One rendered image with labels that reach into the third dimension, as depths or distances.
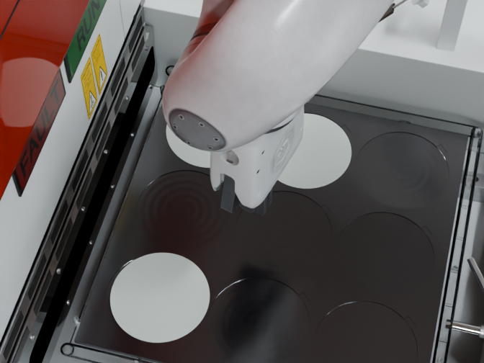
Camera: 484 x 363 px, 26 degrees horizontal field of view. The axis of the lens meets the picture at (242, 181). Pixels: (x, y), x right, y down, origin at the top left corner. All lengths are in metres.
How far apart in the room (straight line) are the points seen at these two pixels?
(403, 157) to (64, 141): 0.38
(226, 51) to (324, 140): 0.49
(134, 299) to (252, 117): 0.40
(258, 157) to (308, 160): 0.27
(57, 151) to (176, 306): 0.20
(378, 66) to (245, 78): 0.51
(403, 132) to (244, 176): 0.33
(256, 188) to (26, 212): 0.21
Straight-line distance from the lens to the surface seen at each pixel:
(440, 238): 1.12
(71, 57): 0.99
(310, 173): 1.14
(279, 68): 0.68
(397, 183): 1.15
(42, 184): 0.99
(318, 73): 0.69
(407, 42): 1.18
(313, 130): 1.18
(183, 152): 1.16
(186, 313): 1.06
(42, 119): 0.94
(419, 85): 1.20
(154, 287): 1.07
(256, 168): 0.89
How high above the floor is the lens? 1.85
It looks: 57 degrees down
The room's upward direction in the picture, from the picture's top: straight up
